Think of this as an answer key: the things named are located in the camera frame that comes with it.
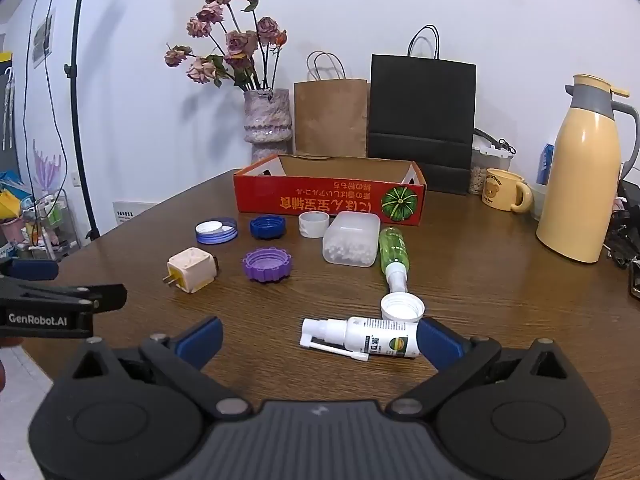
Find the black keys bundle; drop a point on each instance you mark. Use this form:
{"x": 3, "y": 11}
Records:
{"x": 622, "y": 230}

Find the red cardboard box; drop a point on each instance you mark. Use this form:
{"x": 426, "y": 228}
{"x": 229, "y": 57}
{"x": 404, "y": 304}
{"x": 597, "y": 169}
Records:
{"x": 320, "y": 200}

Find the black paper bag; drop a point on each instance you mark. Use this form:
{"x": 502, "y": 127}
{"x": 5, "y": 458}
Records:
{"x": 422, "y": 110}

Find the blue soda can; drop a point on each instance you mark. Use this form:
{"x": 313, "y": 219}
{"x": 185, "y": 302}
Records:
{"x": 545, "y": 162}

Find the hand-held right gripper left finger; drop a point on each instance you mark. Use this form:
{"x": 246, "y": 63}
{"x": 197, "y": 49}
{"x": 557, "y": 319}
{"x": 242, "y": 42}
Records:
{"x": 202, "y": 341}

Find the purple coral decoration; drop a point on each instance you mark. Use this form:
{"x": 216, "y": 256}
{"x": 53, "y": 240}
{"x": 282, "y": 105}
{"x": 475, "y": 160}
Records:
{"x": 47, "y": 167}

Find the white spray bottle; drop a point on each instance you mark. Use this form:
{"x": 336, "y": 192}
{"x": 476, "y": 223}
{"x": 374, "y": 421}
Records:
{"x": 380, "y": 337}

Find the dark blue ribbed cap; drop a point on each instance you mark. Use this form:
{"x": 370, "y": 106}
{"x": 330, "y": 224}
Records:
{"x": 267, "y": 228}

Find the brown paper bag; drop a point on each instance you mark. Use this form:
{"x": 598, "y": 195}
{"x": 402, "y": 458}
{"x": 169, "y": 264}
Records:
{"x": 331, "y": 117}

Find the translucent cotton swab box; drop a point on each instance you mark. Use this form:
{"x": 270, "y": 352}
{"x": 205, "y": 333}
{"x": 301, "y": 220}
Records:
{"x": 351, "y": 240}

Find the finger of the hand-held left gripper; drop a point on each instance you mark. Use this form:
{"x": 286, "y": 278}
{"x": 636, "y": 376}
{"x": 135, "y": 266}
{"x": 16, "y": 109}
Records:
{"x": 32, "y": 269}
{"x": 60, "y": 296}

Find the mottled pink ceramic vase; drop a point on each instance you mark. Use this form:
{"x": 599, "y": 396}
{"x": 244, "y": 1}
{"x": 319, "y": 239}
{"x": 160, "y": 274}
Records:
{"x": 266, "y": 120}

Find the black light stand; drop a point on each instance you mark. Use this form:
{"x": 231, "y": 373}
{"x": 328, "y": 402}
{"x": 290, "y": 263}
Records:
{"x": 75, "y": 75}

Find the green plastic bottle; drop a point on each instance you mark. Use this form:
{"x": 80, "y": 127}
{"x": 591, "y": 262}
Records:
{"x": 394, "y": 250}

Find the beige power adapter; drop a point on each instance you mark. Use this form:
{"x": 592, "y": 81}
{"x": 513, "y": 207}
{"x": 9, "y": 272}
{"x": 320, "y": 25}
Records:
{"x": 190, "y": 271}

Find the white cylindrical cap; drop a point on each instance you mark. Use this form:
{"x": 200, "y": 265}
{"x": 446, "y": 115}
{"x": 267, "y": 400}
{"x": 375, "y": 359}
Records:
{"x": 314, "y": 226}

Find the wide white cap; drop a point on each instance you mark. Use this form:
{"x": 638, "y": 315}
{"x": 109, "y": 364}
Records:
{"x": 402, "y": 306}

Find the yellow thermos jug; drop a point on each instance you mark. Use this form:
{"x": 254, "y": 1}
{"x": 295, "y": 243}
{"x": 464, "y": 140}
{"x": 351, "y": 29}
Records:
{"x": 580, "y": 175}

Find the cluttered storage shelf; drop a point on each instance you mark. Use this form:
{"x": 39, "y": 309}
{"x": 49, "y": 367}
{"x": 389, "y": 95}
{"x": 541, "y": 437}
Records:
{"x": 40, "y": 225}

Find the yellow bear mug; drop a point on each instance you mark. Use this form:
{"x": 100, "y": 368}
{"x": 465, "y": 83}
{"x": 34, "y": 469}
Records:
{"x": 500, "y": 191}

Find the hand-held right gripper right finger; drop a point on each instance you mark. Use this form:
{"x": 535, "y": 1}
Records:
{"x": 440, "y": 342}

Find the dried pink rose bouquet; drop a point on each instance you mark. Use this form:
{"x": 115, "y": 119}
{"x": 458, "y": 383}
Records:
{"x": 235, "y": 42}

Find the purple ribbed cap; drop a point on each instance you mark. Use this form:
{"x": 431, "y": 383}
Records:
{"x": 267, "y": 265}

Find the light blue lid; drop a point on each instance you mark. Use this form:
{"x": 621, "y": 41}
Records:
{"x": 215, "y": 232}

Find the clear oat storage jar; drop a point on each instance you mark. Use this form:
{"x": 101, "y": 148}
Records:
{"x": 477, "y": 172}

